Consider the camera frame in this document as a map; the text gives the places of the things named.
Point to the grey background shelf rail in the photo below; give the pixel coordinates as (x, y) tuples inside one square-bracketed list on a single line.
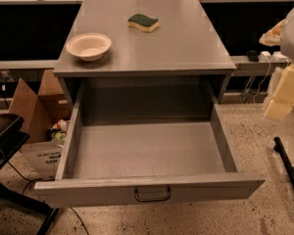
[(27, 65)]

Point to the open grey top drawer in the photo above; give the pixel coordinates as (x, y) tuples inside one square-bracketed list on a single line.
[(164, 136)]

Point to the black cart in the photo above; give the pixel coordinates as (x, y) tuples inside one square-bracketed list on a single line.
[(11, 140)]

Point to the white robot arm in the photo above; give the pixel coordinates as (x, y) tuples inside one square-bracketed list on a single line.
[(287, 40)]

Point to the black drawer handle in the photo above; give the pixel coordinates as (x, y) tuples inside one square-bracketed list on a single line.
[(150, 195)]

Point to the white printed cardboard box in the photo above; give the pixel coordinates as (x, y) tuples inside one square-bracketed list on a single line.
[(44, 157)]

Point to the grey metal cabinet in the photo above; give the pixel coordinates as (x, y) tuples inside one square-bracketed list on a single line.
[(185, 43)]

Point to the black floor stand bar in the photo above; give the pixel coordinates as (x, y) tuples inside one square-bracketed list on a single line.
[(278, 147)]

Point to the black power adapter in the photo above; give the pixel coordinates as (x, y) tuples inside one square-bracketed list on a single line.
[(252, 56)]

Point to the green and yellow sponge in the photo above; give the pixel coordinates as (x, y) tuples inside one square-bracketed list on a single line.
[(143, 23)]

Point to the brown cardboard box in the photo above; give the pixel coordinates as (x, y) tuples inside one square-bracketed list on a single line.
[(40, 110)]

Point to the colourful items in box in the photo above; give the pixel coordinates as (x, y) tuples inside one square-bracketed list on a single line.
[(58, 131)]

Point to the white paper bowl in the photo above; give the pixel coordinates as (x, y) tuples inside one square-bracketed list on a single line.
[(89, 47)]

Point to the white power strip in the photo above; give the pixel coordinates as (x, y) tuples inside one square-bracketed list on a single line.
[(274, 57)]

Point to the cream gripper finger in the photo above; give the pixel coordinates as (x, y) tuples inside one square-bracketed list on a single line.
[(281, 100), (272, 36)]

